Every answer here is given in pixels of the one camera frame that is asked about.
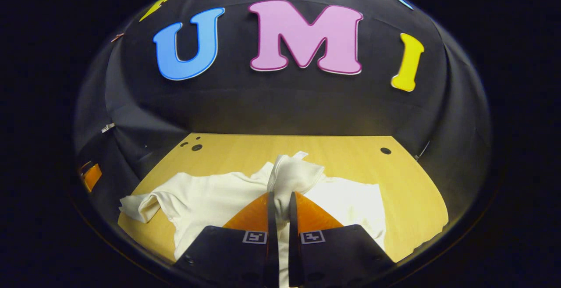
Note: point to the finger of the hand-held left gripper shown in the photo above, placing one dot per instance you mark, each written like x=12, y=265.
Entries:
x=93, y=177

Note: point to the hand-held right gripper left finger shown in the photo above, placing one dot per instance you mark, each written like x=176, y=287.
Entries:
x=236, y=253

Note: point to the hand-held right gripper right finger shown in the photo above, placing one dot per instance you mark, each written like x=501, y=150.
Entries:
x=337, y=253

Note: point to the white garment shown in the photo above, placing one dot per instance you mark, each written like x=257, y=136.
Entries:
x=206, y=200

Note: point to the small white cloth tag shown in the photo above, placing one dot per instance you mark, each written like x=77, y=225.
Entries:
x=108, y=127

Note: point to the orange backdrop clip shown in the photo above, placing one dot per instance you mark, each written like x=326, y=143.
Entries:
x=116, y=37

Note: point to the black backdrop cloth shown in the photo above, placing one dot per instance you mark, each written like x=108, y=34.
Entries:
x=285, y=99

